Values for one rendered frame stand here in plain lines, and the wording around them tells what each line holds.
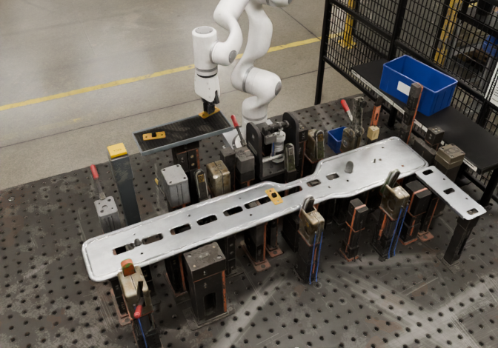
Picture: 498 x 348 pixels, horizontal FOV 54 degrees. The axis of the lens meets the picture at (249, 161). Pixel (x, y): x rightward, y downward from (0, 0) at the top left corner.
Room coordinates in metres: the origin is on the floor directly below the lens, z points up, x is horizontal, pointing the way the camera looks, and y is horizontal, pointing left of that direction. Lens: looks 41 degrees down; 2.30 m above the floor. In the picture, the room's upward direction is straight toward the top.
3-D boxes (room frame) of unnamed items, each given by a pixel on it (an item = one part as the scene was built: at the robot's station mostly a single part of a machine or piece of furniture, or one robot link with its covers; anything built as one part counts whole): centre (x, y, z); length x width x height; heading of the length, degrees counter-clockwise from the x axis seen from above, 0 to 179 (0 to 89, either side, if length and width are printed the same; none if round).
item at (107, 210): (1.20, 0.51, 0.88); 0.11 x 0.10 x 0.36; 26
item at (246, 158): (1.47, 0.02, 0.89); 0.13 x 0.11 x 0.38; 26
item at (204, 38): (1.55, 0.15, 1.49); 0.09 x 0.08 x 0.13; 60
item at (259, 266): (1.27, -0.02, 0.84); 0.17 x 0.06 x 0.29; 26
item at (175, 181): (1.32, 0.27, 0.90); 0.13 x 0.10 x 0.41; 26
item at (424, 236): (1.40, -0.74, 0.84); 0.11 x 0.06 x 0.29; 26
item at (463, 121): (1.88, -0.82, 1.02); 0.90 x 0.22 x 0.03; 26
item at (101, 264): (1.29, -0.08, 1.00); 1.38 x 0.22 x 0.02; 116
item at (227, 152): (1.46, 0.08, 0.90); 0.05 x 0.05 x 0.40; 26
